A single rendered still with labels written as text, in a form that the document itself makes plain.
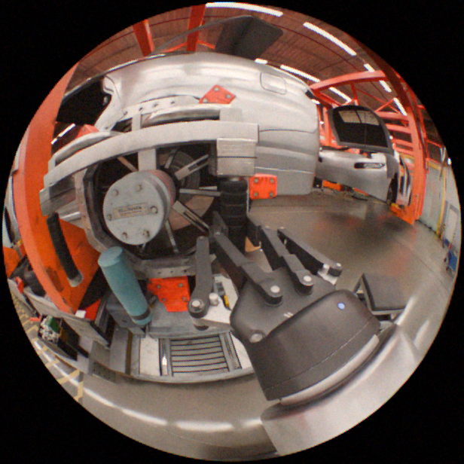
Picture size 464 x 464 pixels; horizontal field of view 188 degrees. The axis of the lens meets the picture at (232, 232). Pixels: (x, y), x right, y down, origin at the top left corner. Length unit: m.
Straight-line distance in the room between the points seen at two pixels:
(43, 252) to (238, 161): 0.62
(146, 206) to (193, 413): 0.93
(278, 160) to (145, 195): 0.75
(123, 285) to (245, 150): 0.40
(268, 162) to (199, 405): 1.34
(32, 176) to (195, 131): 0.56
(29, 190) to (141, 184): 0.47
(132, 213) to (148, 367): 0.82
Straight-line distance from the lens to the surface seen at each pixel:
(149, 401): 1.02
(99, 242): 0.55
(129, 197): 0.28
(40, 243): 0.62
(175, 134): 0.22
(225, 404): 0.92
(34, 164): 0.64
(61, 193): 0.34
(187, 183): 0.87
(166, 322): 0.86
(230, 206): 0.19
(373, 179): 2.56
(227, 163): 0.19
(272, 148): 0.88
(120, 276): 0.42
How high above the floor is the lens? 0.92
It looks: 25 degrees down
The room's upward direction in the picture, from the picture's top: straight up
